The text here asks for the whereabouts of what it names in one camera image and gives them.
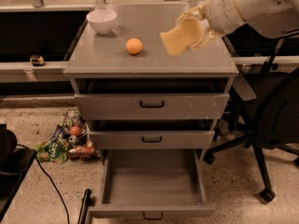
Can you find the orange fruit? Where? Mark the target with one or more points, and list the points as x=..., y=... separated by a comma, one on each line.
x=134, y=46

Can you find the black pole handle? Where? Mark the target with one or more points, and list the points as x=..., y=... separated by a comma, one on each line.
x=85, y=202

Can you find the white bowl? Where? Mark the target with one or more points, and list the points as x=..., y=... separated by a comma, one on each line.
x=102, y=20

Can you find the grey bottom drawer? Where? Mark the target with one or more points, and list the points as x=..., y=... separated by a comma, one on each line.
x=152, y=184

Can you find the green snack bag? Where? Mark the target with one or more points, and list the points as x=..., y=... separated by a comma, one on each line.
x=52, y=151

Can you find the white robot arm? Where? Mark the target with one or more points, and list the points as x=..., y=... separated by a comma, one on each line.
x=267, y=0

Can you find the small red ball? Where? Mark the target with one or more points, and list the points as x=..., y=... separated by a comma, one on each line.
x=75, y=130

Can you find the grey middle drawer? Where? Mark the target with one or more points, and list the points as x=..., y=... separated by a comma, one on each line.
x=150, y=134

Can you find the yellow sponge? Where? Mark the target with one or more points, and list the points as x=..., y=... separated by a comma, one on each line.
x=185, y=34

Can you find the grey drawer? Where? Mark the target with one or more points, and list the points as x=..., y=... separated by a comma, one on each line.
x=152, y=184
x=150, y=134
x=150, y=98

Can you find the basket of toy groceries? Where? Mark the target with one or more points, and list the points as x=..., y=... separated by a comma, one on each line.
x=78, y=147

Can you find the black desk corner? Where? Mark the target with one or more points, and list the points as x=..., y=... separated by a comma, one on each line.
x=12, y=176

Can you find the black office chair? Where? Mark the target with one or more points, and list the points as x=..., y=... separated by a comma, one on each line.
x=264, y=105

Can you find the grey drawer cabinet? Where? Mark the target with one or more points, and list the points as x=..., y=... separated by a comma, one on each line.
x=105, y=56

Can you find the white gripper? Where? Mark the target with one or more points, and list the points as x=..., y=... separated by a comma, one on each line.
x=221, y=12

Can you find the black round device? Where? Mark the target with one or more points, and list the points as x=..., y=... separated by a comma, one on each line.
x=8, y=143

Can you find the small yellow black toy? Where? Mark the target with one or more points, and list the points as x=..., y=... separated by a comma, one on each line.
x=37, y=60

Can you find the grey top drawer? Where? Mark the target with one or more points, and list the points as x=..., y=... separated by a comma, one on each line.
x=150, y=98

